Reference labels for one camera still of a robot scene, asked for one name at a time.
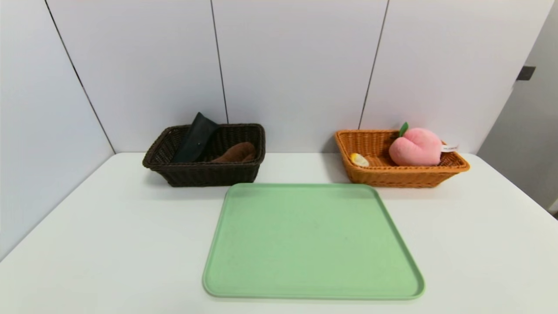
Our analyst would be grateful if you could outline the black leather snap pouch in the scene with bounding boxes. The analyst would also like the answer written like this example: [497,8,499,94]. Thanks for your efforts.
[172,112,221,164]

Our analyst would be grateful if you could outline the pink plush peach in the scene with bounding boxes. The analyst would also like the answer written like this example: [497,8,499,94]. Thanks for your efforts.
[388,122,459,167]

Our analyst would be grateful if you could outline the dark brown wicker basket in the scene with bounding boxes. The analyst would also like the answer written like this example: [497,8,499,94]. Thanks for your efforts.
[143,123,266,187]

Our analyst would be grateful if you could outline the orange wicker basket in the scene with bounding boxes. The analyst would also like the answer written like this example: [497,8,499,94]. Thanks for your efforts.
[335,130,470,188]

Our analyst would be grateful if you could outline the light green plastic tray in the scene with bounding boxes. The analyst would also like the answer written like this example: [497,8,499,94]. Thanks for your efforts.
[202,183,425,300]

